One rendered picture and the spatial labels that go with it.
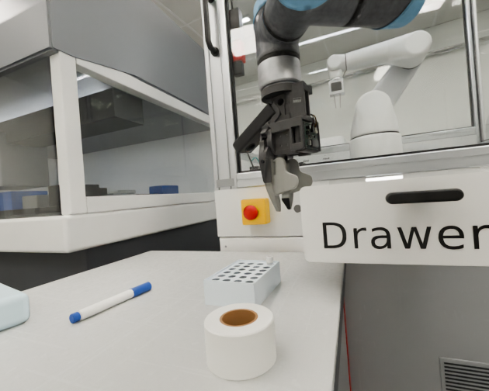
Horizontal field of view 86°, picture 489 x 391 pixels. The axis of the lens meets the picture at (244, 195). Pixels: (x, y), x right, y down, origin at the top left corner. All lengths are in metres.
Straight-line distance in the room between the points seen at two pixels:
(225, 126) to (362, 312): 0.64
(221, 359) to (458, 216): 0.31
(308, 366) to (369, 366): 0.57
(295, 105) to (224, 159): 0.40
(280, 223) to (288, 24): 0.49
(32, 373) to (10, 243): 0.75
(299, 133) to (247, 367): 0.33
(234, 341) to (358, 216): 0.23
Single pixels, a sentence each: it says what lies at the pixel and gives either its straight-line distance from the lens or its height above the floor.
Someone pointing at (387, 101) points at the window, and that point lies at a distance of 0.77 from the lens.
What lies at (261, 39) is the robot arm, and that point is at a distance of 0.51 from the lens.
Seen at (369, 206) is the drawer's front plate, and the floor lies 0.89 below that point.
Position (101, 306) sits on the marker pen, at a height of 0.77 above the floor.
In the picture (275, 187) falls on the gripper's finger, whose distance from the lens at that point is 0.45.
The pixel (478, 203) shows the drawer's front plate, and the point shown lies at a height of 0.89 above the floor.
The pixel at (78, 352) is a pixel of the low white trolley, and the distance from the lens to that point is 0.39.
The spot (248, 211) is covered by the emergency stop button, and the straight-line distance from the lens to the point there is 0.70.
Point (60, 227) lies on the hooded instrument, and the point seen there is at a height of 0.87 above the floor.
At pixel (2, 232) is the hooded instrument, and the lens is 1.13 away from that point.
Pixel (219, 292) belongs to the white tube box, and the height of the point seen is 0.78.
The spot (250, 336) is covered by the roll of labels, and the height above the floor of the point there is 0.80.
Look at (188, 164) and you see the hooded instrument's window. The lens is 1.35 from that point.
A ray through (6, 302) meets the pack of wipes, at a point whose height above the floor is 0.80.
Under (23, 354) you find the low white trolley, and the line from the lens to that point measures 0.43.
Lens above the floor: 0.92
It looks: level
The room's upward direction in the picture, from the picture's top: 4 degrees counter-clockwise
